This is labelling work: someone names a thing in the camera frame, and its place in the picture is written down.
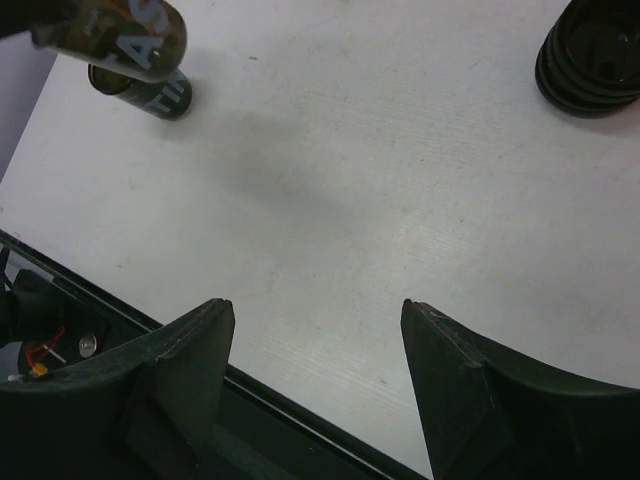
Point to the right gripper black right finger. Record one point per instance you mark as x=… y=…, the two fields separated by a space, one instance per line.
x=490 y=412

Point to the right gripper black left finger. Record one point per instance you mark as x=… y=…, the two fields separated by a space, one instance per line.
x=143 y=410

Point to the dark coffee cup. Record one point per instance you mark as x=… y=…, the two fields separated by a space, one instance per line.
x=144 y=40
x=167 y=100

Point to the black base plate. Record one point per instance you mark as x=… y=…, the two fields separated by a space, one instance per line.
x=60 y=319

